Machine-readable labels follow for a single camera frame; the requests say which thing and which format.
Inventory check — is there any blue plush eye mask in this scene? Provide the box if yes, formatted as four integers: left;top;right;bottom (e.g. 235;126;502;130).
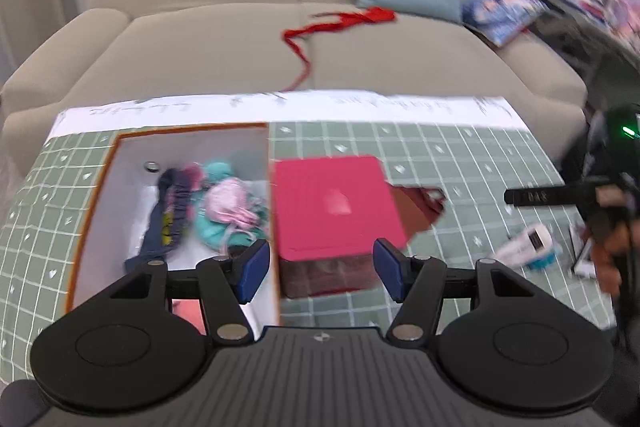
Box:
490;223;556;270

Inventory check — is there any teal soft garment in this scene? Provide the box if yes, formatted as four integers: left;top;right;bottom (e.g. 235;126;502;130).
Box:
192;160;268;258

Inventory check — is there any person right hand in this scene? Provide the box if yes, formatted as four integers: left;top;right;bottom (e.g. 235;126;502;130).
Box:
588;184;639;305

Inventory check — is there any maroon orange face mask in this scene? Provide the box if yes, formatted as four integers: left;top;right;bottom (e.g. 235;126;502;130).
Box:
390;185;447;246

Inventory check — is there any pink scrunchie cloth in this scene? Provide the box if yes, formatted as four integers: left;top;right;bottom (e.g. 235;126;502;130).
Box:
203;176;259;230

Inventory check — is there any dark blue headband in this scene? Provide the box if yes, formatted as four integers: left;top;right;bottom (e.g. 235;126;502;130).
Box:
124;164;204;273

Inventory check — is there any pink box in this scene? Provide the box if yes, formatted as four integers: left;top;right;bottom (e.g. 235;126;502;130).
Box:
271;156;408;299

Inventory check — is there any green grid tablecloth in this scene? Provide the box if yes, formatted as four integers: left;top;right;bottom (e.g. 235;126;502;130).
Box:
1;91;614;383

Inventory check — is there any orange white storage box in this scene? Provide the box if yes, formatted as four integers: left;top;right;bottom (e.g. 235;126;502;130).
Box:
64;122;271;313

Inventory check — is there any anime print cushion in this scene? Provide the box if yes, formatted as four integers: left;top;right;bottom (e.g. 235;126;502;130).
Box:
462;0;548;49

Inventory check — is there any red ribbon cloth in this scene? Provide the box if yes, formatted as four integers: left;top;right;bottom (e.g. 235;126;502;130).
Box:
281;6;397;92

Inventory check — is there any beige fabric sofa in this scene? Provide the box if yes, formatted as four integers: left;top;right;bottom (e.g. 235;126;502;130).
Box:
1;0;587;172

